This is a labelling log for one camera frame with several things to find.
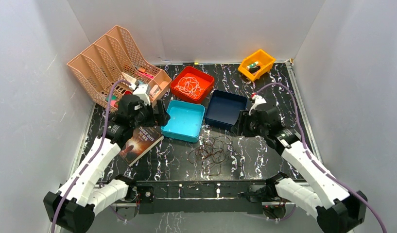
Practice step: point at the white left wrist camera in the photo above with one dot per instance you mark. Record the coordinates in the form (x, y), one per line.
(142, 91)

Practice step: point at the peach plastic file organizer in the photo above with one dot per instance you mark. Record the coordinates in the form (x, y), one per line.
(100, 65)

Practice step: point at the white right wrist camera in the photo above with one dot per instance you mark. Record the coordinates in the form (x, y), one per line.
(256, 100)

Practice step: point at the three days to see book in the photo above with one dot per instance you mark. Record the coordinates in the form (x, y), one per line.
(143, 140)

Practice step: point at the green white tube in bin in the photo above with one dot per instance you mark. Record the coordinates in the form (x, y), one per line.
(252, 65)

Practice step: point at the cyan square tray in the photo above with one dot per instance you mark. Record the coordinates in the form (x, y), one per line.
(185, 121)

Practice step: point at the white box in organizer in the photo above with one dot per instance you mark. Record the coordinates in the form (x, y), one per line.
(130, 79)

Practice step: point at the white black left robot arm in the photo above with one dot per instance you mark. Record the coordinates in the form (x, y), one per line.
(76, 203)

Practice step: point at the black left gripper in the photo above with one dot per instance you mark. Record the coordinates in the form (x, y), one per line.
(160, 115)

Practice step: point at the black tube in bin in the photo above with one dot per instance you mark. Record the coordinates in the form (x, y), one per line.
(254, 69)

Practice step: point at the yellow plastic bin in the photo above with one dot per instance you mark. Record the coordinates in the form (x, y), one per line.
(265, 60)

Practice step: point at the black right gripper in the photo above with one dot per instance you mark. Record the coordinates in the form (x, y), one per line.
(244, 118)

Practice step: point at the red square tray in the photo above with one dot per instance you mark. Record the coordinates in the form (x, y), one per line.
(192, 85)

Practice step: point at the aluminium frame rail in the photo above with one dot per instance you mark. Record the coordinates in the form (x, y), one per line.
(152, 192)

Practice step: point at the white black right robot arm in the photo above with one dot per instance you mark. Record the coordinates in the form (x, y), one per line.
(335, 209)

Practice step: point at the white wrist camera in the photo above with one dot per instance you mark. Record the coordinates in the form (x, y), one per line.
(256, 100)
(142, 91)

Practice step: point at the pink marker in organizer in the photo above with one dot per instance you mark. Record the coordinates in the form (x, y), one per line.
(144, 72)

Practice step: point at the navy blue square tray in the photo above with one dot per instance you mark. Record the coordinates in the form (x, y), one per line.
(223, 109)

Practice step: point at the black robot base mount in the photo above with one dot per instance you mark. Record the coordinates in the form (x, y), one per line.
(273, 212)

